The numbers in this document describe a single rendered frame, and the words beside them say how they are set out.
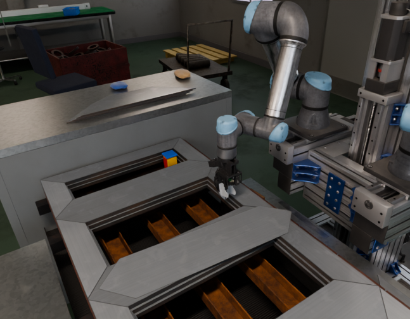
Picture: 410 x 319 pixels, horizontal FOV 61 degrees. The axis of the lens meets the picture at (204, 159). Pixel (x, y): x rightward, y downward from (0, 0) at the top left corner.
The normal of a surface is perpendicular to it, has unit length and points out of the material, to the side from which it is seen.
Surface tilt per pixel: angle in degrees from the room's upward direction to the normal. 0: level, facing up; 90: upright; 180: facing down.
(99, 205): 0
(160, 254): 0
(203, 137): 90
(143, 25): 90
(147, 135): 90
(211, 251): 0
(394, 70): 90
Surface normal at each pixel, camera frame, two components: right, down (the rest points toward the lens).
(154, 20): 0.47, 0.43
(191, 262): -0.04, -0.86
